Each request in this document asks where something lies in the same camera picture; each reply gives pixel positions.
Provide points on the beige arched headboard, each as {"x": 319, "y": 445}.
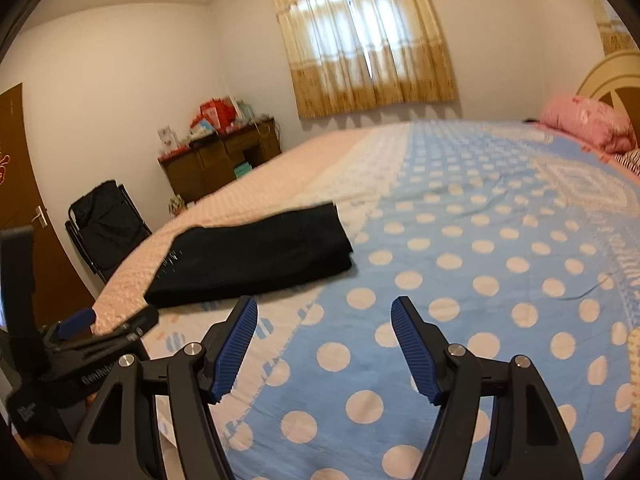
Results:
{"x": 615, "y": 80}

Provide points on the brown wooden desk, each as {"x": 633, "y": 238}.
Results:
{"x": 215, "y": 165}

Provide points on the striped cloth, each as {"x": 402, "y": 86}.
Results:
{"x": 629, "y": 161}

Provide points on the white card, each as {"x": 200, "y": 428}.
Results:
{"x": 167, "y": 136}

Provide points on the pink pillow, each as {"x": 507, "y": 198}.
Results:
{"x": 585, "y": 120}

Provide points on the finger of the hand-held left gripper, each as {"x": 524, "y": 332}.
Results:
{"x": 135, "y": 325}
{"x": 77, "y": 322}

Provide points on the brown wooden door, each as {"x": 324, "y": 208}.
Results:
{"x": 20, "y": 170}

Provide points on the blue polka dot blanket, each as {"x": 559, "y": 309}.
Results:
{"x": 450, "y": 220}

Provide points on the teal box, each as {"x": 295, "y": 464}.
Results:
{"x": 243, "y": 170}

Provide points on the black pants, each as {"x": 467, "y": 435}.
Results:
{"x": 250, "y": 260}

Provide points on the red gift box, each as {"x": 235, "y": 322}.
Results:
{"x": 217, "y": 112}

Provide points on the yellow patterned curtain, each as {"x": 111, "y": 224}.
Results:
{"x": 360, "y": 60}

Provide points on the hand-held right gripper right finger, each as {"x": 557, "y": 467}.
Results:
{"x": 417, "y": 355}

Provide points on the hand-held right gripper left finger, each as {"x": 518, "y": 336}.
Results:
{"x": 232, "y": 355}

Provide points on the black folding chair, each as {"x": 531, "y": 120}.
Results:
{"x": 107, "y": 225}

